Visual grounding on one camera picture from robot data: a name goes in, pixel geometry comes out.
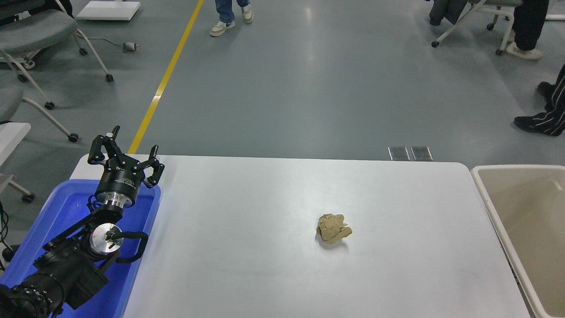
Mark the dark hanging garment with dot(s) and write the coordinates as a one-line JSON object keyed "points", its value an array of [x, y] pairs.
{"points": [[446, 11]]}

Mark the flat white base plate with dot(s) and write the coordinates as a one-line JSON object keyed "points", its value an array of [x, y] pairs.
{"points": [[108, 9]]}

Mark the blue plastic tray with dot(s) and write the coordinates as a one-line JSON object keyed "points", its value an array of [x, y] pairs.
{"points": [[66, 207]]}

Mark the white-legged office chair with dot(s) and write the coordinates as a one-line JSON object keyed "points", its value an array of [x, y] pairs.
{"points": [[459, 24]]}

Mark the large pale bin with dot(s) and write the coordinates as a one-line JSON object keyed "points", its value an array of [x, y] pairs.
{"points": [[529, 212]]}

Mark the metal floor socket cover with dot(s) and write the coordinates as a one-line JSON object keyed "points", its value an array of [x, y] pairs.
{"points": [[399, 153], [422, 153]]}

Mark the crumpled tan paper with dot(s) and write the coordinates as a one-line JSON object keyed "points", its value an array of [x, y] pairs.
{"points": [[333, 227]]}

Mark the person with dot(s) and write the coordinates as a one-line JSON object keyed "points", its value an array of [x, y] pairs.
{"points": [[556, 106], [225, 9], [527, 22]]}

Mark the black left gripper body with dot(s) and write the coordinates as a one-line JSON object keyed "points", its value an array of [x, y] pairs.
{"points": [[119, 181]]}

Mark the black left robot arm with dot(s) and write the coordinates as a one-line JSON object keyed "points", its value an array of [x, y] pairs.
{"points": [[70, 269]]}

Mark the grey office chair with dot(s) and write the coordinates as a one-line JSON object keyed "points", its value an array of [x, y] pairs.
{"points": [[9, 101], [35, 28]]}

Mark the small white table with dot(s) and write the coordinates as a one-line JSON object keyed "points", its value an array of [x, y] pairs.
{"points": [[11, 134]]}

